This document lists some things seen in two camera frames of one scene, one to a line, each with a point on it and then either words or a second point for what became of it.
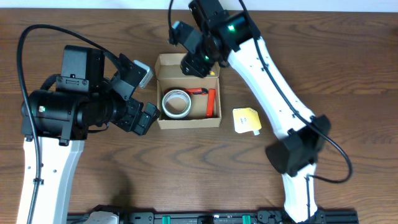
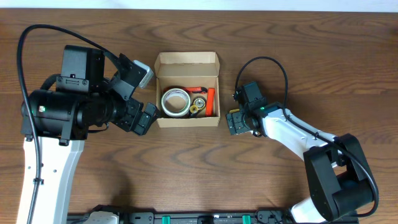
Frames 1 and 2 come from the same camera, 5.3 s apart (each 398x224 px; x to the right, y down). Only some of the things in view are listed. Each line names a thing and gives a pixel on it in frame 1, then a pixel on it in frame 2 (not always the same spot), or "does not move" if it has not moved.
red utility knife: (190, 91) does not move
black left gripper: (131, 116) does not move
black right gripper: (193, 66) -> (237, 122)
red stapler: (211, 102) does not move
